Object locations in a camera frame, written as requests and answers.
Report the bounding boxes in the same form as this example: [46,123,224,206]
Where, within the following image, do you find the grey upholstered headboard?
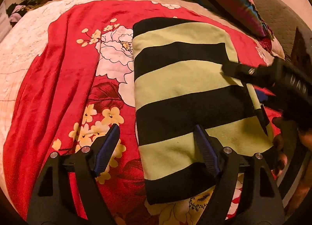
[253,0,310,61]

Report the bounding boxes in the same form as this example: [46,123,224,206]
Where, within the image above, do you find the peach white quilt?
[0,0,107,201]

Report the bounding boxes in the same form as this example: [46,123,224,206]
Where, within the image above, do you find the right hand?
[271,116,312,178]

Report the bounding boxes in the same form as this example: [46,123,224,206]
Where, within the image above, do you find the dark clothes pile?
[6,0,36,27]

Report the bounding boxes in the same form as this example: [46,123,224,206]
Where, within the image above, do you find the multicoloured striped pillow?
[213,0,274,39]

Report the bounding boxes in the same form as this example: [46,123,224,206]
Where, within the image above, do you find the red floral blanket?
[3,0,278,224]

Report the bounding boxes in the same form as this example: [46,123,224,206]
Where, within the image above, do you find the green black striped garment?
[132,18,276,204]

